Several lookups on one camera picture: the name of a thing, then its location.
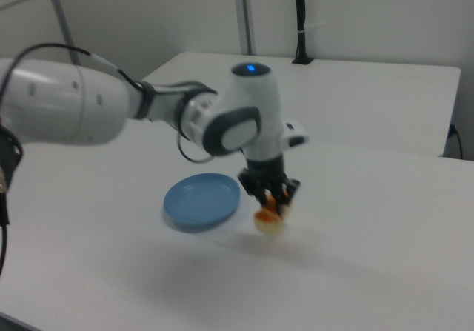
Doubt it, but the blue round plate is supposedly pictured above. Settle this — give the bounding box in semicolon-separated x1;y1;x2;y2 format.
163;173;242;234

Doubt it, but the white adjacent table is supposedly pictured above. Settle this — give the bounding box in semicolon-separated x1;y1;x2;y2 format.
141;51;462;158

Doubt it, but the black camera pole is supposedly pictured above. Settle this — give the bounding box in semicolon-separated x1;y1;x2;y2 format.
291;0;316;66

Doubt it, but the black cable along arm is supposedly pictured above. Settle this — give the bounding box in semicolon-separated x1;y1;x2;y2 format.
0;41;219;164

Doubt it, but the black wall cable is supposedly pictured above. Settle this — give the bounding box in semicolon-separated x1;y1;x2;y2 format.
448;122;464;160

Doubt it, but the bread roll with orange glaze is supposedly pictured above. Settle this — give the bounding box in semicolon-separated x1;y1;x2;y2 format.
253;193;293;237

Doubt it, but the black mount with cables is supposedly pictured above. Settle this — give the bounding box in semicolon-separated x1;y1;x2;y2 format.
0;123;24;276

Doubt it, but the white cable tie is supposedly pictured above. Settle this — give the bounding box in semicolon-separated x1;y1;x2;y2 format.
296;20;327;36

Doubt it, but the grey vertical partition post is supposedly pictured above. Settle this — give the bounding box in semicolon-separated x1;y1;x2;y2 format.
234;0;257;56

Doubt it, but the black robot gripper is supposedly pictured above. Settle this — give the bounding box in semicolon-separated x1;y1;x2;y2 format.
238;153;302;209

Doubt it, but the grey slanted partition post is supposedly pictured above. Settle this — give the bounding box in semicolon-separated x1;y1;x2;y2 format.
42;0;81;67

